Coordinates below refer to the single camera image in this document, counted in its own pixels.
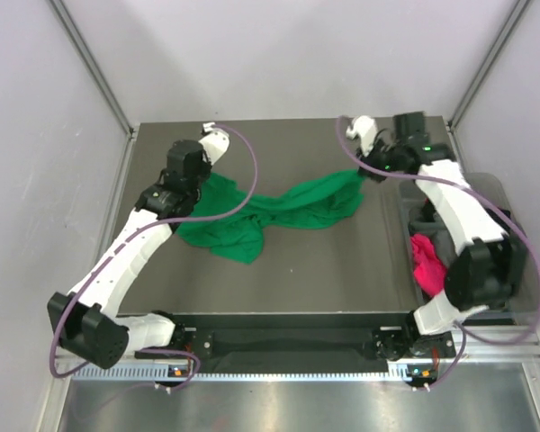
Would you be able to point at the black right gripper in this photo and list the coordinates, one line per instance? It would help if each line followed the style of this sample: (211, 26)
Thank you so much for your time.
(376, 176)

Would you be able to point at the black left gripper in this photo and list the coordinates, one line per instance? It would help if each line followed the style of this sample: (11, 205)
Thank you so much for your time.
(206, 165)

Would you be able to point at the green t-shirt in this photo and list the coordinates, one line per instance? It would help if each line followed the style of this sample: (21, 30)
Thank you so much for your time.
(314, 205)

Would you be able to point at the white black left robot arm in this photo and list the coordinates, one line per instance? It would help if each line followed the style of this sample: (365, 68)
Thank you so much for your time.
(86, 318)

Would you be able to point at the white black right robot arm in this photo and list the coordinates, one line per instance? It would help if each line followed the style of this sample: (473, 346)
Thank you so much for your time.
(472, 230)

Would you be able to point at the black folded t-shirt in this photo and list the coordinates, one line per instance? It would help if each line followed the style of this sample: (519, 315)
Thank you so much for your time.
(428, 213)

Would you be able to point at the grey t-shirt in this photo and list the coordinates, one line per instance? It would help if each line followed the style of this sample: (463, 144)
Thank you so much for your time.
(434, 229)

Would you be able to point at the clear plastic storage bin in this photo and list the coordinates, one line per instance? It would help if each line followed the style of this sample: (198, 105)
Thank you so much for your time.
(510, 254)

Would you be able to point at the pink t-shirt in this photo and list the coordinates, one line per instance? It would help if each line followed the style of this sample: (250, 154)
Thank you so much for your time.
(428, 270)

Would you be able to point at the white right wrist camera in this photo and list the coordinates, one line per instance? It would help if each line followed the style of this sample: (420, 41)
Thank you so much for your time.
(364, 129)

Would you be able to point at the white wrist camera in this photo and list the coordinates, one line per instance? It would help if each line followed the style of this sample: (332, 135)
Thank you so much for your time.
(364, 129)
(215, 141)

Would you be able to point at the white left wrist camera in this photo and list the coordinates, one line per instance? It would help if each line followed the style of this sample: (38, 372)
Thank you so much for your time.
(215, 141)

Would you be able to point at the left aluminium corner post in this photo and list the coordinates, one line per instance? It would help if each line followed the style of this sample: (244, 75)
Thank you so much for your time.
(79, 43)

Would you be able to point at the aluminium corner post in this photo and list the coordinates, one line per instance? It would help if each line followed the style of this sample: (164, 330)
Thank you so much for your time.
(79, 43)
(503, 35)

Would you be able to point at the grey slotted cable duct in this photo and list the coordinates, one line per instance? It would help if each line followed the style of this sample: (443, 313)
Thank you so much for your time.
(176, 372)

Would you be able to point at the right aluminium corner post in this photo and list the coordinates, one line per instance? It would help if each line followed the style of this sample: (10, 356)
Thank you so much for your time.
(503, 35)

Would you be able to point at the aluminium front frame rail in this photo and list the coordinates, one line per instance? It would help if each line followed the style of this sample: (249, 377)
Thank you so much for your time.
(487, 343)

